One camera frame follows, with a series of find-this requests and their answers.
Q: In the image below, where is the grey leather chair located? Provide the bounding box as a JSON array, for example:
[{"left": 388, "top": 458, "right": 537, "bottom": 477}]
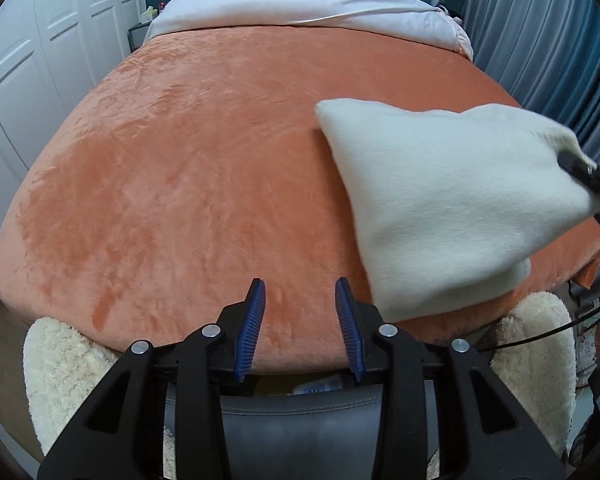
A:
[{"left": 162, "top": 385, "right": 441, "bottom": 480}]

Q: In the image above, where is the dark bedside table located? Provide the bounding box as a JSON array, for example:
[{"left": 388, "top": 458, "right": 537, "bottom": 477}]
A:
[{"left": 128, "top": 22, "right": 153, "bottom": 54}]

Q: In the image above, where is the white wardrobe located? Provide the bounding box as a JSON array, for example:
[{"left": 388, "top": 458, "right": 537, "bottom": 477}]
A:
[{"left": 0, "top": 0, "right": 146, "bottom": 266}]

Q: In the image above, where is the blue-grey curtain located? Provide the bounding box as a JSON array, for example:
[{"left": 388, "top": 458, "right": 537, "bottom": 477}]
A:
[{"left": 460, "top": 0, "right": 600, "bottom": 171}]

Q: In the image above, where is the white blue packet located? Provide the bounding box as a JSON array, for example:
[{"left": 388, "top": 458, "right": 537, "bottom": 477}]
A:
[{"left": 292, "top": 380, "right": 342, "bottom": 397}]

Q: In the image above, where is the orange plush blanket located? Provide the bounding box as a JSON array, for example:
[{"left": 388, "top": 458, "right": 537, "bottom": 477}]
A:
[{"left": 0, "top": 25, "right": 600, "bottom": 376}]

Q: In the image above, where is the white duvet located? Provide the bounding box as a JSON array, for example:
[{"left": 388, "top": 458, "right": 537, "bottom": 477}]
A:
[{"left": 147, "top": 0, "right": 473, "bottom": 58}]

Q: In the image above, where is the black cable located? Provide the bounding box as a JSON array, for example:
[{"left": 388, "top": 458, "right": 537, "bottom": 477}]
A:
[{"left": 477, "top": 295, "right": 600, "bottom": 353}]

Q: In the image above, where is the cream knit cardigan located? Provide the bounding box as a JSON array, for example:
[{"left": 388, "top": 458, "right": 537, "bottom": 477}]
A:
[{"left": 314, "top": 97, "right": 600, "bottom": 323}]

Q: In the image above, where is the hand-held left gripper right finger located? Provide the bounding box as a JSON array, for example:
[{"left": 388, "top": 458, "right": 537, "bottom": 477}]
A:
[{"left": 334, "top": 277, "right": 566, "bottom": 480}]

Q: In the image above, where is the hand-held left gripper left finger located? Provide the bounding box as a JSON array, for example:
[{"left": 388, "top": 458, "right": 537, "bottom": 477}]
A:
[{"left": 37, "top": 278, "right": 266, "bottom": 480}]

